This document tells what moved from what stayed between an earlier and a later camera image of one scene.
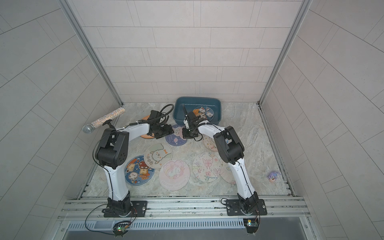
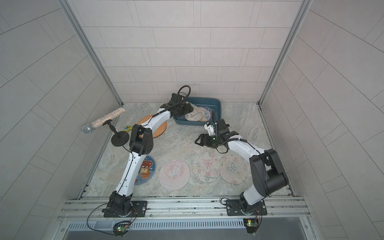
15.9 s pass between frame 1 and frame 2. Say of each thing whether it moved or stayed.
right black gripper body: moved
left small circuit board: stayed
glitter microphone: stayed
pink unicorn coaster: stayed
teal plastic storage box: stayed
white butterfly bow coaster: stayed
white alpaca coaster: moved
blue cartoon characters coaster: stayed
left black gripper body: moved
